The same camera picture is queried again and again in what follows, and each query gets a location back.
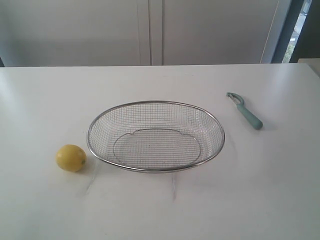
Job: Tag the teal handled vegetable peeler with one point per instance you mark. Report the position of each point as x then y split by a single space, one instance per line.
255 122

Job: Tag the dark window frame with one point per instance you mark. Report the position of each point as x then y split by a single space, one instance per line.
300 34

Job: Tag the oval wire mesh basket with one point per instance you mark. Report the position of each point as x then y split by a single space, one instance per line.
155 136

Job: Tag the yellow lemon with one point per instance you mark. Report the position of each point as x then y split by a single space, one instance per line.
71 158

